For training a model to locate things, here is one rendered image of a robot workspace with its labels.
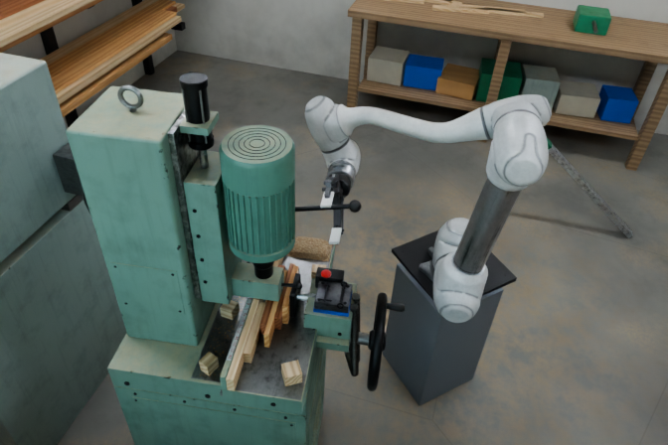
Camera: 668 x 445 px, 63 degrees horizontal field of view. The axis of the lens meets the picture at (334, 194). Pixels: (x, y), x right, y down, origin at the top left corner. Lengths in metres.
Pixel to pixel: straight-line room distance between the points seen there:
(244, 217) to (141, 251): 0.30
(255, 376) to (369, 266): 1.64
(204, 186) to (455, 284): 0.92
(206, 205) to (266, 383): 0.49
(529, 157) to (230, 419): 1.13
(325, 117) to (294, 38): 3.25
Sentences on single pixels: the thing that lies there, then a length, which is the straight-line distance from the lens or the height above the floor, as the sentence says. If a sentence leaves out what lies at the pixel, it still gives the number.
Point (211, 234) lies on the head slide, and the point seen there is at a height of 1.23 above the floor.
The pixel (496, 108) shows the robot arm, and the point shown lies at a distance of 1.66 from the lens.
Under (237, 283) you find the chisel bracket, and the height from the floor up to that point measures 1.02.
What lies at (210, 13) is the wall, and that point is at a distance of 5.19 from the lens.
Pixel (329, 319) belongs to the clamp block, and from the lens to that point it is 1.56.
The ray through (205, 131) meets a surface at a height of 1.51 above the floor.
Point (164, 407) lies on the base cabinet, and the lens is 1.82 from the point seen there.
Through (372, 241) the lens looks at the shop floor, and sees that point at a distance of 3.19.
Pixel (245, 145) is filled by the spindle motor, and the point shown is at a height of 1.47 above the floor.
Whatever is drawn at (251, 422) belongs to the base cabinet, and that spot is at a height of 0.64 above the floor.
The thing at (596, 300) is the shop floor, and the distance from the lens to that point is 3.26.
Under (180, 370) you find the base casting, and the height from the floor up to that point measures 0.80.
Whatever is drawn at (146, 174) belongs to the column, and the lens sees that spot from 1.30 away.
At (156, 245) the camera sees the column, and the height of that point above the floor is 1.20.
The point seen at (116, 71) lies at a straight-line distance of 3.92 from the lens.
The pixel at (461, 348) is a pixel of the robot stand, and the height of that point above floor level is 0.31.
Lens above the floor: 2.16
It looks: 38 degrees down
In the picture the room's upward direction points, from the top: 3 degrees clockwise
